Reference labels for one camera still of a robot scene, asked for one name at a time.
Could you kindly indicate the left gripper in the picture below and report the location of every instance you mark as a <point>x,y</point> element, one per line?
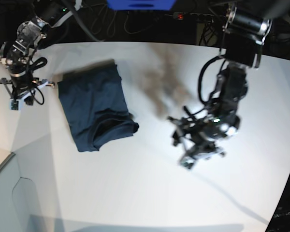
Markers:
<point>199,136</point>

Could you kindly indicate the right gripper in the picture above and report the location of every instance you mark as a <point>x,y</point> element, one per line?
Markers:
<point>29,90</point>

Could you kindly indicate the dark blue t-shirt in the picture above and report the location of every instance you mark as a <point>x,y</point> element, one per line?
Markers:
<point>94,105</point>

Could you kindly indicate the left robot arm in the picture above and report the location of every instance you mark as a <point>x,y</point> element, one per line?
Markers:
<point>244,33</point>

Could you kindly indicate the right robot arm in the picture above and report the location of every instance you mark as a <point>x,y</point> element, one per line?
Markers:
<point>17,56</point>

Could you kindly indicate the white power strip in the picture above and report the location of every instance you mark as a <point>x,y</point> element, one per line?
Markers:
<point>199,18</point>

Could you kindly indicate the blue box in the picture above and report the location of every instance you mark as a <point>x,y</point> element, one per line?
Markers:
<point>127,5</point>

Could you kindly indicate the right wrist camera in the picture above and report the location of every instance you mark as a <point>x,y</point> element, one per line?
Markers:
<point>16,105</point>

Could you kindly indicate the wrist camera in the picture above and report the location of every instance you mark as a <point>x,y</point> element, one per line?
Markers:
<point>187,162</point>
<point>16,105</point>

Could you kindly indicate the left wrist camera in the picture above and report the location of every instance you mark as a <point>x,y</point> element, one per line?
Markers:
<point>187,162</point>

